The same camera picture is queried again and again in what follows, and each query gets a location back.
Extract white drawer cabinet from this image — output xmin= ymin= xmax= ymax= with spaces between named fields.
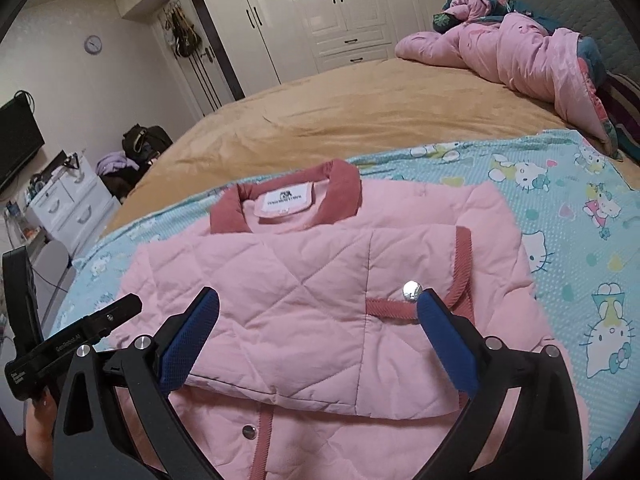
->
xmin=27 ymin=152 xmax=121 ymax=258

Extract tan bed blanket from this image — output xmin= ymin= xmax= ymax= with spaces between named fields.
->
xmin=100 ymin=55 xmax=583 ymax=241

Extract dark hanging bags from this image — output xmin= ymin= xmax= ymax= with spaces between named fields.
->
xmin=167 ymin=5 xmax=203 ymax=58

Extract lilac clothing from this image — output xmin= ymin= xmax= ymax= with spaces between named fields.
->
xmin=95 ymin=152 xmax=141 ymax=176

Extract white wardrobe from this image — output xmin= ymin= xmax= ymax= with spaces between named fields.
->
xmin=112 ymin=0 xmax=448 ymax=103

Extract black television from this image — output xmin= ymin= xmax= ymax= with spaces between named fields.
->
xmin=0 ymin=92 xmax=46 ymax=196

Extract blue cartoon cat bedsheet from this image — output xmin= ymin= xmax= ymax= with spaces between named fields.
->
xmin=50 ymin=127 xmax=640 ymax=480

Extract pink floral quilt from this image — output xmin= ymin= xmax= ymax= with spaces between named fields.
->
xmin=394 ymin=0 xmax=621 ymax=158

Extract grey rounded chair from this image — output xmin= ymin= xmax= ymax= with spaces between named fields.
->
xmin=35 ymin=240 xmax=76 ymax=331

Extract purple striped pillow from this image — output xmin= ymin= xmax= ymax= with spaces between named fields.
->
xmin=597 ymin=72 xmax=640 ymax=156

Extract person's left hand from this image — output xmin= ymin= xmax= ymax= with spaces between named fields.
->
xmin=25 ymin=390 xmax=66 ymax=466

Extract room door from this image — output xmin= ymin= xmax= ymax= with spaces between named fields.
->
xmin=150 ymin=0 xmax=246 ymax=118

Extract grey quilted headboard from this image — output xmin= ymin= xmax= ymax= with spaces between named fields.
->
xmin=475 ymin=0 xmax=640 ymax=81

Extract black backpack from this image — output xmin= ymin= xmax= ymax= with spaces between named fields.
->
xmin=121 ymin=124 xmax=173 ymax=166

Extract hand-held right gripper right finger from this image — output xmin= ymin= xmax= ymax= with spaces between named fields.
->
xmin=412 ymin=287 xmax=583 ymax=480

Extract pink quilted jacket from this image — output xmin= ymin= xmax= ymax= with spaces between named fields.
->
xmin=107 ymin=158 xmax=593 ymax=480

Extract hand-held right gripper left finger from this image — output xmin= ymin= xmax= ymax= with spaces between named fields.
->
xmin=51 ymin=286 xmax=221 ymax=480

